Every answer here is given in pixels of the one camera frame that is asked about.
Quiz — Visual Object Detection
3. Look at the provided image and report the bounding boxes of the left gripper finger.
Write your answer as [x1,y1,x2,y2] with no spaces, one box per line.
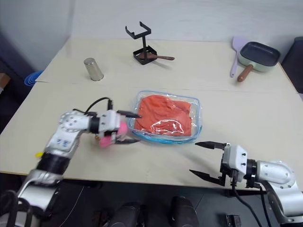
[117,110,143,119]
[115,139,142,146]

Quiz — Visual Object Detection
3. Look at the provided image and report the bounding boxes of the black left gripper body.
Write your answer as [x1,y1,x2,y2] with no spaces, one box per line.
[107,129,127,145]

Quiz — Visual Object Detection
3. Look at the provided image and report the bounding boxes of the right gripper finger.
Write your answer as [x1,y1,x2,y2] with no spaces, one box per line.
[189,169,224,186]
[195,141,228,151]

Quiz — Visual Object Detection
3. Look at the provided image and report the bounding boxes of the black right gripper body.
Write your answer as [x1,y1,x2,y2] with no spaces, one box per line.
[220,142,239,188]

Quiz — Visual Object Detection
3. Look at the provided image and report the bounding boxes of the orange cloth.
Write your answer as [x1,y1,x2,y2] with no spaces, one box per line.
[134,94,193,138]

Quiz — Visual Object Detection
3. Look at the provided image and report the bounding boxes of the pink pad on left gripper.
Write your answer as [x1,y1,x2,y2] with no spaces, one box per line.
[98,121,129,149]

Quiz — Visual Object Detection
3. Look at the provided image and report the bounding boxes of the dark rounded shape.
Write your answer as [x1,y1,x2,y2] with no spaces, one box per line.
[110,201,143,227]
[169,195,200,227]

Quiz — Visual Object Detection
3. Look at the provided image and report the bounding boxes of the small black box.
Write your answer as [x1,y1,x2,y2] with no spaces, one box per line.
[225,214,242,227]

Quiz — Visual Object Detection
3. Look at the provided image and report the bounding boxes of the steel metal cup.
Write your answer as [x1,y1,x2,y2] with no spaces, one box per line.
[83,58,105,82]

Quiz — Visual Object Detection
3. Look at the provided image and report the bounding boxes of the black metal stand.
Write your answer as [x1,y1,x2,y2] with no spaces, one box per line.
[125,21,158,66]

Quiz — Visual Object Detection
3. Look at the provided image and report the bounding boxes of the brown wooden spoon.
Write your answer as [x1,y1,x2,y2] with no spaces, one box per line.
[139,53,176,61]

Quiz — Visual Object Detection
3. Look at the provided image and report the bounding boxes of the purple silicone spatula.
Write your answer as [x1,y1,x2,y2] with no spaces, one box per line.
[230,36,248,78]

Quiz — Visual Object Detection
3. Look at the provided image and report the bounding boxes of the blue stacked bowls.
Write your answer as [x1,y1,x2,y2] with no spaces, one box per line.
[23,70,44,87]

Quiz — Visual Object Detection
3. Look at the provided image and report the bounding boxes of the black chair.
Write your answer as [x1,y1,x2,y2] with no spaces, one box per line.
[281,36,303,94]

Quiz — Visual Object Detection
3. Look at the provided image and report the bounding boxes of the brown cardboard box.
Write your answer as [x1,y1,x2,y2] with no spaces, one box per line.
[0,73,11,90]

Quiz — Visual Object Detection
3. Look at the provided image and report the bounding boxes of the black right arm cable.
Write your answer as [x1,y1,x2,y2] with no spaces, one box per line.
[230,174,264,227]

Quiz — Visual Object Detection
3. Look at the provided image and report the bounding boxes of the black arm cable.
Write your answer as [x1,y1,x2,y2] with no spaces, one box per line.
[72,97,114,117]
[230,174,264,227]

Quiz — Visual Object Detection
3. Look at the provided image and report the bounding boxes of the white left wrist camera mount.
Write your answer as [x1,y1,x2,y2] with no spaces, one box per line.
[98,110,122,138]

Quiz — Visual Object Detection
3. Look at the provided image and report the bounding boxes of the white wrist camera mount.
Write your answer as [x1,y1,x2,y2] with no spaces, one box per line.
[98,110,122,138]
[223,144,248,183]

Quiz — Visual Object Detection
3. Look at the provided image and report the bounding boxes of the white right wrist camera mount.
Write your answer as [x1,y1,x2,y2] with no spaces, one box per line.
[223,144,248,183]

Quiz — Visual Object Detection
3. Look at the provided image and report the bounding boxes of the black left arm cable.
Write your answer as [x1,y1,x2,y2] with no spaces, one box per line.
[72,97,114,117]

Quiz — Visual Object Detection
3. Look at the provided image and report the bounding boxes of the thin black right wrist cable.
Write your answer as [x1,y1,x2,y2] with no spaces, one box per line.
[258,183,272,227]

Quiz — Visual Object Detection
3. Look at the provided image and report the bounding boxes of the green square pan wooden handle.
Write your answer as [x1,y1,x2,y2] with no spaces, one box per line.
[237,41,282,83]

